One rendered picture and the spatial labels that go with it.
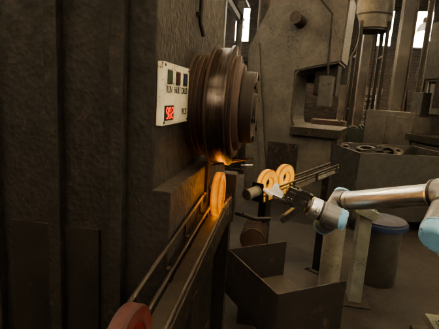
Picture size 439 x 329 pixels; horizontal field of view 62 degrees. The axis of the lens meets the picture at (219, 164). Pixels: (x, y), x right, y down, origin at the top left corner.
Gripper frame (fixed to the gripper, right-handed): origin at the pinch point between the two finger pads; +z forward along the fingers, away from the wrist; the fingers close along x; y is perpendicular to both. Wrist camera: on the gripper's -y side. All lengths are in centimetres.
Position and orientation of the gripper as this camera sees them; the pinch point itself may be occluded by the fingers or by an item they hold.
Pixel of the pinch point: (264, 191)
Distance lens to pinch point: 165.1
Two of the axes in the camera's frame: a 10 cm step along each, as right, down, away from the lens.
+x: -2.0, 1.6, -9.7
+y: 3.5, -9.1, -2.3
